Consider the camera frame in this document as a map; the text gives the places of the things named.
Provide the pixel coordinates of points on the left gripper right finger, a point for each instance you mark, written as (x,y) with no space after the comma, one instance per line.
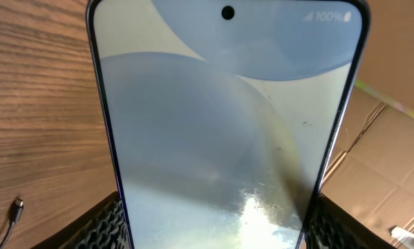
(329,226)

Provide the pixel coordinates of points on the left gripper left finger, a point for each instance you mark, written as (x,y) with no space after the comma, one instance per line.
(102,227)

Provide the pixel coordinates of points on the blue Samsung Galaxy smartphone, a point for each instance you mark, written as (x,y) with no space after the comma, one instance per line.
(221,115)

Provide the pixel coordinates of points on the brown cardboard box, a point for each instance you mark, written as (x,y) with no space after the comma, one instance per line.
(371,175)

